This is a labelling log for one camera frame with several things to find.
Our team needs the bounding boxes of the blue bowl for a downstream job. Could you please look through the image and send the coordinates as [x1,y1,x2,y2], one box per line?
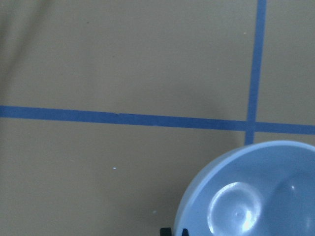
[173,141,315,236]

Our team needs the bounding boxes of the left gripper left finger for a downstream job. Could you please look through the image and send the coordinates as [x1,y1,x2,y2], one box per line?
[159,228,172,236]

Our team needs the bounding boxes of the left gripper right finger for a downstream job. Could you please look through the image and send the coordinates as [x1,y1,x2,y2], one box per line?
[182,229,188,236]

